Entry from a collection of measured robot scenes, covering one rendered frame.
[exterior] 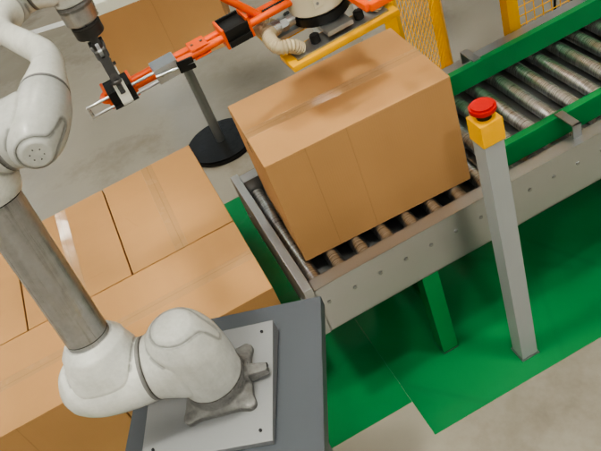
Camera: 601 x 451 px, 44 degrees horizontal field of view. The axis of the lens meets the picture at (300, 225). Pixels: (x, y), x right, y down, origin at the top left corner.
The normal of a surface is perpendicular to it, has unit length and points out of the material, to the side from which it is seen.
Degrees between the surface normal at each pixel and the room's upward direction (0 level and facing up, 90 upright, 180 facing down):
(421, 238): 90
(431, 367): 0
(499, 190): 90
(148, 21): 90
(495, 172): 90
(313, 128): 0
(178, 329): 6
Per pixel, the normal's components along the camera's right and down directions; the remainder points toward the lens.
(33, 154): 0.31, 0.65
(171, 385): 0.06, 0.65
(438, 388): -0.30, -0.70
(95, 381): 0.00, 0.47
